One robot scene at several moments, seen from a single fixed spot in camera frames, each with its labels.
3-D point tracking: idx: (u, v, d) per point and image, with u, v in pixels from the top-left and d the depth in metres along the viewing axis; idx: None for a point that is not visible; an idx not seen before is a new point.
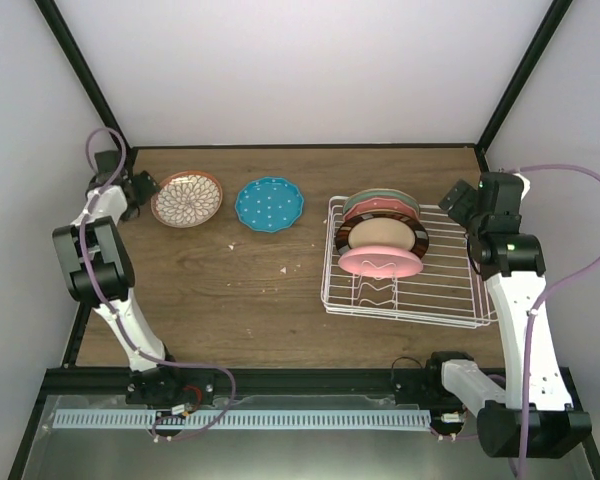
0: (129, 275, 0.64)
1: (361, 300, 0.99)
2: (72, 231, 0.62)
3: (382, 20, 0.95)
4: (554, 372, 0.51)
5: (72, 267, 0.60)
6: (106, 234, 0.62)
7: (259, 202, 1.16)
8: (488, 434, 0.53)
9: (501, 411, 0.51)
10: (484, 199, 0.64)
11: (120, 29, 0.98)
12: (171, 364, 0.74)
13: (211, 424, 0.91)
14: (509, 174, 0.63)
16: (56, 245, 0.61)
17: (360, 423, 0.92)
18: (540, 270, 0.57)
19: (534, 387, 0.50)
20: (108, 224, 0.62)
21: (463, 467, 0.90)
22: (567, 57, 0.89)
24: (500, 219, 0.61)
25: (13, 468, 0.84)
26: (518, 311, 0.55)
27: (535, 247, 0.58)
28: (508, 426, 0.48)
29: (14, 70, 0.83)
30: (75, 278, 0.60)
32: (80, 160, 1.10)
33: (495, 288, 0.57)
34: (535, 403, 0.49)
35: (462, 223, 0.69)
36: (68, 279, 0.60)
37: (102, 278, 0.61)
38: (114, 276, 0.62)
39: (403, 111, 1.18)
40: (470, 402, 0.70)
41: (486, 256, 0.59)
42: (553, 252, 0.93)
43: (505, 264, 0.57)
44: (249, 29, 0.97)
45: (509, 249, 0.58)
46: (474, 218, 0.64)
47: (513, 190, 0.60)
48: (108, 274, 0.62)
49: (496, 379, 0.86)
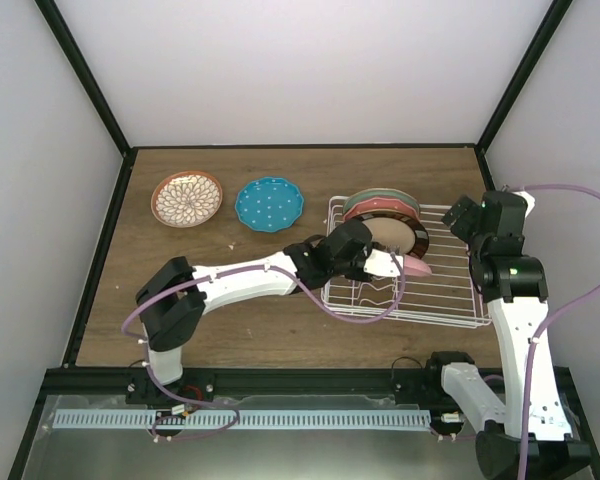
0: (164, 341, 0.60)
1: (361, 300, 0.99)
2: (183, 274, 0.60)
3: (382, 19, 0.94)
4: (554, 401, 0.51)
5: (152, 287, 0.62)
6: (175, 308, 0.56)
7: (259, 202, 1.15)
8: (487, 457, 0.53)
9: (501, 437, 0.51)
10: (488, 220, 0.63)
11: (120, 27, 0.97)
12: (173, 396, 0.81)
13: (230, 424, 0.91)
14: (512, 195, 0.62)
16: (166, 267, 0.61)
17: (359, 423, 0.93)
18: (542, 295, 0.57)
19: (533, 416, 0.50)
20: (192, 310, 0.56)
21: (461, 466, 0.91)
22: (568, 55, 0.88)
24: (502, 242, 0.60)
25: (13, 468, 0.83)
26: (519, 338, 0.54)
27: (538, 271, 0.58)
28: (507, 455, 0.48)
29: (15, 76, 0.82)
30: (146, 294, 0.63)
32: (80, 158, 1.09)
33: (497, 313, 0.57)
34: (535, 432, 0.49)
35: (465, 240, 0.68)
36: (145, 289, 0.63)
37: (150, 321, 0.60)
38: (153, 332, 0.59)
39: (403, 111, 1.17)
40: (470, 412, 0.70)
41: (488, 279, 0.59)
42: (557, 253, 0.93)
43: (507, 288, 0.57)
44: (248, 28, 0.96)
45: (512, 273, 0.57)
46: (476, 238, 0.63)
47: (518, 211, 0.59)
48: (154, 326, 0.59)
49: (491, 378, 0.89)
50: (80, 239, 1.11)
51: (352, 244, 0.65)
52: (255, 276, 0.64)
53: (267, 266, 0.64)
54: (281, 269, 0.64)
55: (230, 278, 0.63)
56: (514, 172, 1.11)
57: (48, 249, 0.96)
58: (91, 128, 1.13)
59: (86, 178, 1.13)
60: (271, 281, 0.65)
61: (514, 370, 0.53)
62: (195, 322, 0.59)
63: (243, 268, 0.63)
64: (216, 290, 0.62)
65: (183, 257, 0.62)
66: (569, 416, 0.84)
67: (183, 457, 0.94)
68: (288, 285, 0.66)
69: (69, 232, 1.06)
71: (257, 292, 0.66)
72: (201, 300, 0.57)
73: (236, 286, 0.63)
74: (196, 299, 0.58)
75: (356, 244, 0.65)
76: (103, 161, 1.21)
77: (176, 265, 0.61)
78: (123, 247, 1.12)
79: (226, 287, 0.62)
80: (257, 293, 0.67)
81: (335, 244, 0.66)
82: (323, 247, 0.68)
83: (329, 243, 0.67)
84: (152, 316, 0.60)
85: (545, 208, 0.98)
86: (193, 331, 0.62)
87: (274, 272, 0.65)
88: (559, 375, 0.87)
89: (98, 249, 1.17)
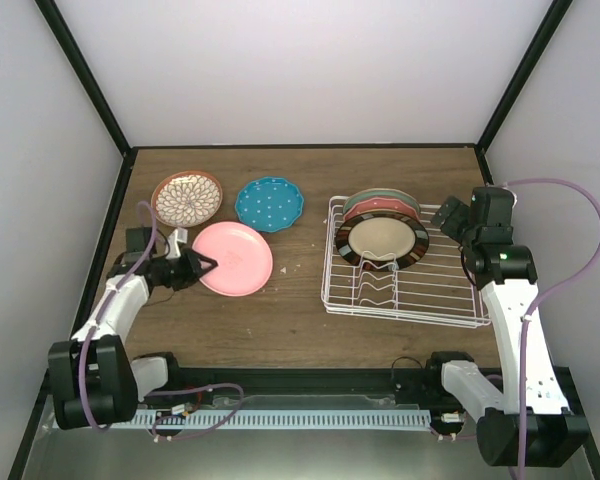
0: (127, 404, 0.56)
1: (361, 300, 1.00)
2: (71, 348, 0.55)
3: (381, 20, 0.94)
4: (551, 376, 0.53)
5: (64, 392, 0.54)
6: (108, 361, 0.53)
7: (259, 202, 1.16)
8: (487, 443, 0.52)
9: (501, 416, 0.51)
10: (477, 212, 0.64)
11: (121, 30, 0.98)
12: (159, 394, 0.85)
13: (219, 424, 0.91)
14: (500, 187, 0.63)
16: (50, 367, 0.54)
17: (360, 423, 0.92)
18: (533, 277, 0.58)
19: (531, 390, 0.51)
20: (112, 350, 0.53)
21: (460, 467, 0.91)
22: (568, 54, 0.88)
24: (493, 231, 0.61)
25: (13, 468, 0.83)
26: (513, 317, 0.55)
27: (527, 257, 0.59)
28: (507, 431, 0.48)
29: (16, 79, 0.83)
30: (65, 402, 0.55)
32: (80, 157, 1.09)
33: (490, 296, 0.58)
34: (532, 407, 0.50)
35: (454, 237, 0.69)
36: (58, 404, 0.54)
37: (95, 408, 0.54)
38: (109, 407, 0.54)
39: (403, 112, 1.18)
40: (471, 404, 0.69)
41: (480, 266, 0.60)
42: (554, 254, 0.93)
43: (498, 272, 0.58)
44: (247, 30, 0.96)
45: (502, 258, 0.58)
46: (468, 230, 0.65)
47: (506, 202, 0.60)
48: (106, 402, 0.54)
49: (493, 379, 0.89)
50: (79, 239, 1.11)
51: (147, 237, 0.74)
52: (116, 300, 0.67)
53: (113, 286, 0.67)
54: (123, 277, 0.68)
55: (105, 318, 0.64)
56: (514, 172, 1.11)
57: (48, 250, 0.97)
58: (91, 128, 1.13)
59: (86, 177, 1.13)
60: (131, 291, 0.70)
61: (509, 348, 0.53)
62: (128, 360, 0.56)
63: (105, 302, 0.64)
64: (104, 332, 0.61)
65: (54, 344, 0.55)
66: None
67: (182, 457, 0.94)
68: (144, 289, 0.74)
69: (70, 232, 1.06)
71: (132, 311, 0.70)
72: (114, 339, 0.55)
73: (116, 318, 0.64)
74: (107, 340, 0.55)
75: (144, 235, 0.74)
76: (104, 161, 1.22)
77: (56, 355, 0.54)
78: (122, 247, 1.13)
79: (108, 321, 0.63)
80: (133, 311, 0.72)
81: (141, 239, 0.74)
82: (130, 254, 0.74)
83: (136, 247, 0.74)
84: (90, 401, 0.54)
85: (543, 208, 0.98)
86: (132, 371, 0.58)
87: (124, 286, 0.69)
88: (559, 374, 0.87)
89: (98, 249, 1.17)
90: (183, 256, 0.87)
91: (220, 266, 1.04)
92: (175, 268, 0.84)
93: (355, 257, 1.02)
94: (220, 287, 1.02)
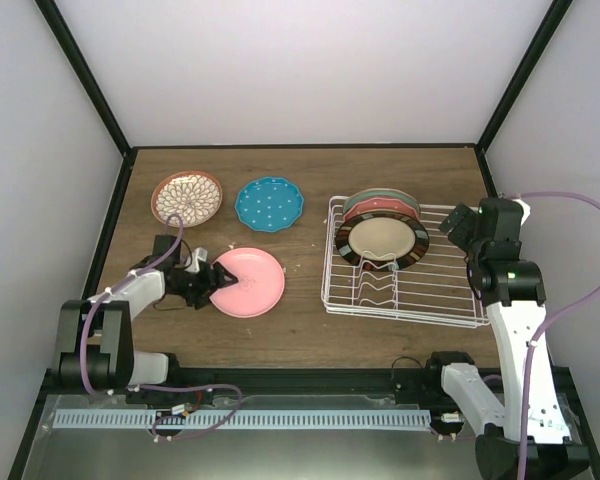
0: (122, 373, 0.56)
1: (361, 300, 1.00)
2: (82, 308, 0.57)
3: (381, 20, 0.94)
4: (554, 404, 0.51)
5: (65, 347, 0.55)
6: (113, 322, 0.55)
7: (259, 202, 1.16)
8: (487, 462, 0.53)
9: (501, 441, 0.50)
10: (486, 224, 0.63)
11: (120, 29, 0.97)
12: (155, 385, 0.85)
13: (219, 424, 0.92)
14: (510, 200, 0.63)
16: (61, 319, 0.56)
17: (359, 423, 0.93)
18: (540, 299, 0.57)
19: (532, 419, 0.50)
20: (118, 313, 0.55)
21: (460, 467, 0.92)
22: (569, 54, 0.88)
24: (500, 246, 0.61)
25: (13, 469, 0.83)
26: (517, 342, 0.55)
27: (536, 274, 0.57)
28: (507, 458, 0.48)
29: (15, 79, 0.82)
30: (63, 361, 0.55)
32: (80, 155, 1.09)
33: (495, 316, 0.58)
34: (534, 435, 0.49)
35: (462, 246, 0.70)
36: (56, 359, 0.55)
37: (90, 370, 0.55)
38: (103, 372, 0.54)
39: (403, 111, 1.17)
40: (471, 409, 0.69)
41: (486, 283, 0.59)
42: (556, 255, 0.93)
43: (505, 292, 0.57)
44: (246, 28, 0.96)
45: (510, 277, 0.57)
46: (474, 243, 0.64)
47: (514, 216, 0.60)
48: (100, 366, 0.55)
49: (491, 379, 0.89)
50: (79, 238, 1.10)
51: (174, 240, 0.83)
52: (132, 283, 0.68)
53: (134, 272, 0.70)
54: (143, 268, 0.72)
55: (119, 292, 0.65)
56: (515, 172, 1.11)
57: (48, 250, 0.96)
58: (90, 127, 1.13)
59: (85, 176, 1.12)
60: (145, 280, 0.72)
61: (513, 373, 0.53)
62: (130, 331, 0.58)
63: (123, 279, 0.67)
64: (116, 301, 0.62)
65: (66, 302, 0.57)
66: (569, 416, 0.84)
67: (183, 457, 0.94)
68: (160, 290, 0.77)
69: (70, 232, 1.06)
71: (144, 299, 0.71)
72: (122, 305, 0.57)
73: (129, 296, 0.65)
74: (115, 304, 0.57)
75: (169, 240, 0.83)
76: (104, 161, 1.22)
77: (68, 309, 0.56)
78: (122, 246, 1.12)
79: (122, 294, 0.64)
80: (144, 303, 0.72)
81: (167, 242, 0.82)
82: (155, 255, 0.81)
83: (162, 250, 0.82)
84: (87, 363, 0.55)
85: (543, 209, 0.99)
86: (132, 347, 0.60)
87: (142, 275, 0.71)
88: (559, 375, 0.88)
89: (98, 249, 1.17)
90: (204, 272, 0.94)
91: (240, 294, 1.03)
92: (193, 281, 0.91)
93: (355, 257, 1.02)
94: (247, 307, 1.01)
